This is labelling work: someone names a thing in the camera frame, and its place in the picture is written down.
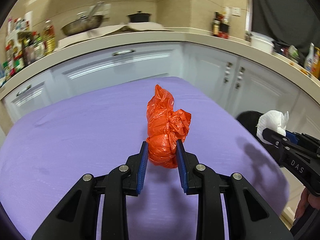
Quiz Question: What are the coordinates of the white tissue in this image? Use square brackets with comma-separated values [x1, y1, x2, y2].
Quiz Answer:
[257, 110, 289, 143]

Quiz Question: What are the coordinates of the orange plastic bag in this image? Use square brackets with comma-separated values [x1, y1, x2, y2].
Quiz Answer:
[146, 85, 191, 169]

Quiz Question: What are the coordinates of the black lined trash bin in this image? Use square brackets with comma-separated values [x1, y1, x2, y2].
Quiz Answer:
[236, 111, 276, 155]

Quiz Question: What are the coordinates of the person's right hand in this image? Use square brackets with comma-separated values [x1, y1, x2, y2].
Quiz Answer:
[295, 188, 320, 219]

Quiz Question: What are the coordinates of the purple tablecloth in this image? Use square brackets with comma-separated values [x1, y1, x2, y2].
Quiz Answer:
[1, 77, 289, 239]

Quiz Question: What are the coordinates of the orange soap pump bottle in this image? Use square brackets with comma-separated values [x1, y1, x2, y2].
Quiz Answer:
[311, 47, 320, 79]

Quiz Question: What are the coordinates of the white spray bottle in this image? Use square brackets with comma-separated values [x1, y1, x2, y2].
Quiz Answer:
[304, 43, 314, 73]

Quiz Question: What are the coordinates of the white plastic container stack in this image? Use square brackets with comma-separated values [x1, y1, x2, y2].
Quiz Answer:
[251, 32, 274, 54]

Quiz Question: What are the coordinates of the black curtain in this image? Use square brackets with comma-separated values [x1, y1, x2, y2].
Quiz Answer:
[252, 0, 319, 61]

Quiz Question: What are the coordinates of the black red utensil box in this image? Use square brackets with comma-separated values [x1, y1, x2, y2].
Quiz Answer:
[218, 23, 229, 39]

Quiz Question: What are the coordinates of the dark sauce bottle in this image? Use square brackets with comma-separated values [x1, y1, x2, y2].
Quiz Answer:
[212, 11, 220, 37]

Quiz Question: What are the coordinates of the condiment rack with bottles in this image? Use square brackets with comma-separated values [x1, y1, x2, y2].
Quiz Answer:
[3, 17, 46, 80]

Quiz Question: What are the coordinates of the cooking oil bottle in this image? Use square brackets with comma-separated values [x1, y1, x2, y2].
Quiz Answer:
[42, 19, 56, 55]

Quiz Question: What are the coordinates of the metal wok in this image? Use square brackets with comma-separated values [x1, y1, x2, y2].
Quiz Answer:
[61, 1, 104, 36]

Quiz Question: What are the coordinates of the black cast iron pot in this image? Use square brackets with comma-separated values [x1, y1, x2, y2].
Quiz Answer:
[127, 11, 151, 23]

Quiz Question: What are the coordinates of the right cabinet door handle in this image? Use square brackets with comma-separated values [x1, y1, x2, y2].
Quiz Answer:
[235, 67, 245, 89]

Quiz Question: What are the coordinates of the cabinet door handle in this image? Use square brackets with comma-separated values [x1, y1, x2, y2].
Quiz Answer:
[235, 67, 245, 89]
[223, 62, 233, 83]

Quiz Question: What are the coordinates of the left cabinet door handle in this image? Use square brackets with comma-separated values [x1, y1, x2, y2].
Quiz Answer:
[223, 62, 233, 83]

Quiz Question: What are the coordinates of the lower drawer handle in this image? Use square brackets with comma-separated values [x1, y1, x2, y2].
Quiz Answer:
[16, 85, 32, 97]

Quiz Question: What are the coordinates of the drawer handle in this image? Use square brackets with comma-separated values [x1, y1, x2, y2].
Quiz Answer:
[112, 49, 135, 56]
[16, 85, 32, 97]

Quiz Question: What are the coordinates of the wall power socket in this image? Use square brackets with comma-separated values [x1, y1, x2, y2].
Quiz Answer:
[232, 7, 241, 17]

